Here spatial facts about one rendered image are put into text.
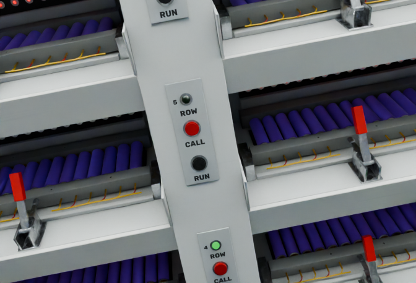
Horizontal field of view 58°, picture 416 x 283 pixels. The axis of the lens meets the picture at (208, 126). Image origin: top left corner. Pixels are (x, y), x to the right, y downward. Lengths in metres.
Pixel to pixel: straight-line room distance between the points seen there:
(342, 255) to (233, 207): 0.22
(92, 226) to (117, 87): 0.19
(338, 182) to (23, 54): 0.42
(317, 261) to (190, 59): 0.36
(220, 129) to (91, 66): 0.17
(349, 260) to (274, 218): 0.18
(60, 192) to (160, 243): 0.15
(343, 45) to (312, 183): 0.18
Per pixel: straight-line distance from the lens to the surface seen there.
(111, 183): 0.53
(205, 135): 0.43
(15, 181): 0.52
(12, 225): 0.57
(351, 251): 0.63
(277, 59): 0.43
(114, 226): 0.50
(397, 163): 0.55
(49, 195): 0.56
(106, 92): 0.43
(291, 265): 0.61
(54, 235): 0.53
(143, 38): 0.41
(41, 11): 0.61
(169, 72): 0.42
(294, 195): 0.49
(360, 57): 0.47
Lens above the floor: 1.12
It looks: 16 degrees down
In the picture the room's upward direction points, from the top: 11 degrees counter-clockwise
